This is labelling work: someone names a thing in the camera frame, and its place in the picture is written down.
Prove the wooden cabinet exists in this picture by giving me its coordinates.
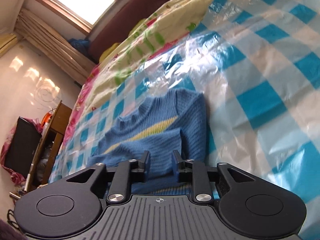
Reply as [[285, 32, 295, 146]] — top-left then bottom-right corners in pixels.
[[25, 100, 73, 193]]

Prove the orange item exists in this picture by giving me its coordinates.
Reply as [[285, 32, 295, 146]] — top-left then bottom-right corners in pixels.
[[41, 112, 52, 128]]

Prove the blue bag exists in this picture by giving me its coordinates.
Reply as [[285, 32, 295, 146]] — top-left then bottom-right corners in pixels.
[[67, 39, 90, 58]]

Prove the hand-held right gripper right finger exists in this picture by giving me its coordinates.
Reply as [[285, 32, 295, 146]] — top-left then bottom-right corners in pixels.
[[172, 150, 253, 203]]

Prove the blue white checkered plastic sheet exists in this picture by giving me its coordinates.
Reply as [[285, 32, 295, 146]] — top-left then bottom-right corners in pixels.
[[49, 0, 320, 240]]

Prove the black box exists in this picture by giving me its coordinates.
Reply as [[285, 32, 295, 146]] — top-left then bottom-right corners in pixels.
[[4, 116, 42, 178]]

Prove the floral cream pink quilt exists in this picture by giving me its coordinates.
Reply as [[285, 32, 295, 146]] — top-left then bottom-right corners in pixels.
[[61, 0, 235, 145]]

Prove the blue yellow-striped knit sweater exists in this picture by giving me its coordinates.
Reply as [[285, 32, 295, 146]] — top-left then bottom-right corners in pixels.
[[86, 89, 208, 197]]

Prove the beige curtain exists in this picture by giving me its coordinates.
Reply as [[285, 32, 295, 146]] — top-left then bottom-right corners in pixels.
[[15, 7, 97, 85]]

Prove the yellow cushion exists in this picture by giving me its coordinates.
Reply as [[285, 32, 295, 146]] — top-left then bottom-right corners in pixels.
[[99, 42, 119, 62]]

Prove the maroon upholstered bench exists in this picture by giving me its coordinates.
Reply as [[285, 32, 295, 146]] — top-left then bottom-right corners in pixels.
[[89, 0, 200, 63]]

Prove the pink plastic bag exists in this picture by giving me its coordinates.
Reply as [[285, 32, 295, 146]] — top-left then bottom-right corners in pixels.
[[0, 117, 44, 187]]

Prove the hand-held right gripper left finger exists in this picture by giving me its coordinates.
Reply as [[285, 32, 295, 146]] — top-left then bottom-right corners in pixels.
[[66, 151, 152, 204]]

